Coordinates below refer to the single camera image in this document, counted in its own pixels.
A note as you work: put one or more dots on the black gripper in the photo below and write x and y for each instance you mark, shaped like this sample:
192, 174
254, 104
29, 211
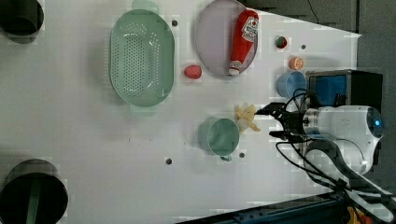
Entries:
291, 122

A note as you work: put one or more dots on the peeled yellow toy banana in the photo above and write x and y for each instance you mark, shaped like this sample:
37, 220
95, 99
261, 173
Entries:
245, 117

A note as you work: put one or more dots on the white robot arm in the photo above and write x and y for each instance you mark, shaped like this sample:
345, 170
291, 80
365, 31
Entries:
340, 150

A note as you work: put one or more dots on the black toaster oven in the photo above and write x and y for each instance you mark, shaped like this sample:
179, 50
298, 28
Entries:
345, 87

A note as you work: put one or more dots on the blue bowl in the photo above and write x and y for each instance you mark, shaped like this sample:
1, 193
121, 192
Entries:
290, 84

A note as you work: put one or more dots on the green mug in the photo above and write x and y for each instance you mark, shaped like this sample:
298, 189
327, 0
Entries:
220, 137

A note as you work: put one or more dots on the orange slice toy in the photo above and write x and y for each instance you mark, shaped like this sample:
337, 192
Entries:
296, 63

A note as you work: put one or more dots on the red green toy strawberry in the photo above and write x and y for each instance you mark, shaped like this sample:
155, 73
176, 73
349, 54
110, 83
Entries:
281, 42

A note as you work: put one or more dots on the red ketchup bottle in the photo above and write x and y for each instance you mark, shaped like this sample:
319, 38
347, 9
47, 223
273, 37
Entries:
245, 32

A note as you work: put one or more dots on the grey round plate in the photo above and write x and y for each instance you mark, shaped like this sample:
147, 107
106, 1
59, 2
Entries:
214, 36

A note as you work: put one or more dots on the green plastic colander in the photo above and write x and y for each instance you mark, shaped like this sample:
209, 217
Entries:
141, 60

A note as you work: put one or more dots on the black cylinder cup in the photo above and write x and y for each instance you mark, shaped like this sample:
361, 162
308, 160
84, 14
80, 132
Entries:
33, 194
21, 17

